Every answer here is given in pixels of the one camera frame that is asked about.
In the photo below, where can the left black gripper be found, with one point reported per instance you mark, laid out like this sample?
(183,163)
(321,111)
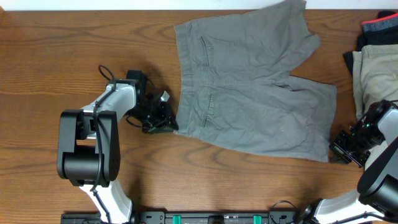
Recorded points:
(163,124)

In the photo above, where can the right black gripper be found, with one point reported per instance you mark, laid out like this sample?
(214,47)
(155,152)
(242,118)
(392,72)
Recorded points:
(339,143)

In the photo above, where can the grey shorts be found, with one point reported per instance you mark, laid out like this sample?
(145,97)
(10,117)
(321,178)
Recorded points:
(238,91)

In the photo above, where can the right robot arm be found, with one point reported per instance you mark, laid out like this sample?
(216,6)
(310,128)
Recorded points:
(375,198)

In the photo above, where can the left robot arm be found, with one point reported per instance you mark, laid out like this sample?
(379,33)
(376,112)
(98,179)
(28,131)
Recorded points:
(89,154)

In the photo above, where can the beige folded shorts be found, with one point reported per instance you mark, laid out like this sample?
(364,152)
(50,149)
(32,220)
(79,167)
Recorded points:
(374,76)

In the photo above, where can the dark garment red trim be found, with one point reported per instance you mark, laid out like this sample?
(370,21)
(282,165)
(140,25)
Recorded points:
(381,31)

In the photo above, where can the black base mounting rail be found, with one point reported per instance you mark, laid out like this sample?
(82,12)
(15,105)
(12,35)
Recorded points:
(157,217)

